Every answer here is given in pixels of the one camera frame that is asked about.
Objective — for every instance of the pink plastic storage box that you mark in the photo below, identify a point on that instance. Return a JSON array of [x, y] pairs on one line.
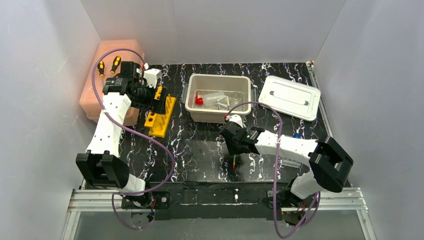
[[88, 100]]

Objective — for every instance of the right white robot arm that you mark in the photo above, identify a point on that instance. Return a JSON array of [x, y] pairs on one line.
[[329, 163]]

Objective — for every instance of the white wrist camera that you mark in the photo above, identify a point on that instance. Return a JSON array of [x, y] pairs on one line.
[[151, 77], [235, 118]]

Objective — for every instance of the aluminium frame rail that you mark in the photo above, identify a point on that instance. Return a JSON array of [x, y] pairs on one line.
[[208, 198]]

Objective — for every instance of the beige plastic bin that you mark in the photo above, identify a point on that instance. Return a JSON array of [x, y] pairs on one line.
[[210, 83]]

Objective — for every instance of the right yellow black screwdriver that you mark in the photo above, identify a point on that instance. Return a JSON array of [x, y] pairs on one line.
[[116, 62]]

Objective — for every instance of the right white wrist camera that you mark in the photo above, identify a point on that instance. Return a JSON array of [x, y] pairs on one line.
[[235, 118]]

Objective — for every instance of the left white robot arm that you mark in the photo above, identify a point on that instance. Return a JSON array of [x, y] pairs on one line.
[[100, 165]]

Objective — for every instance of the clear well plate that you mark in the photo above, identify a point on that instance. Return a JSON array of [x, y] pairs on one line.
[[291, 162]]

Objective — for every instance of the white ceramic evaporating dish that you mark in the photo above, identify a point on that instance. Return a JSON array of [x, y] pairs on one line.
[[222, 106]]

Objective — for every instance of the round glass flask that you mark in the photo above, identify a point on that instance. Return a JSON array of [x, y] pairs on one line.
[[236, 98]]

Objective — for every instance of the white bin lid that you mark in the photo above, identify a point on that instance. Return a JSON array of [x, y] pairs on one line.
[[290, 98]]

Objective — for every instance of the red capped wash bottle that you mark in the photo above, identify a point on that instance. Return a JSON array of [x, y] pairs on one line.
[[208, 99]]

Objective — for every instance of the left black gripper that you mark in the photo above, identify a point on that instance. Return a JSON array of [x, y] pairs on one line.
[[161, 100]]

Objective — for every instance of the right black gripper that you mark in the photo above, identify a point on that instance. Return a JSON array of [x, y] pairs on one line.
[[230, 141]]

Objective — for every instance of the yellow test tube rack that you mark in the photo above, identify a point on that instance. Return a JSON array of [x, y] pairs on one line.
[[158, 123]]

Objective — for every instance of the yellow black screwdriver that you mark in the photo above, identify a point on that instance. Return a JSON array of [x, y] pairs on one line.
[[116, 62], [101, 69]]

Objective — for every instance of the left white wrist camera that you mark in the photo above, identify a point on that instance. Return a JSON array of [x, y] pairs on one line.
[[151, 77]]

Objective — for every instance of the left yellow black screwdriver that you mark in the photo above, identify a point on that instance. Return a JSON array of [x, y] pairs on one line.
[[101, 69]]

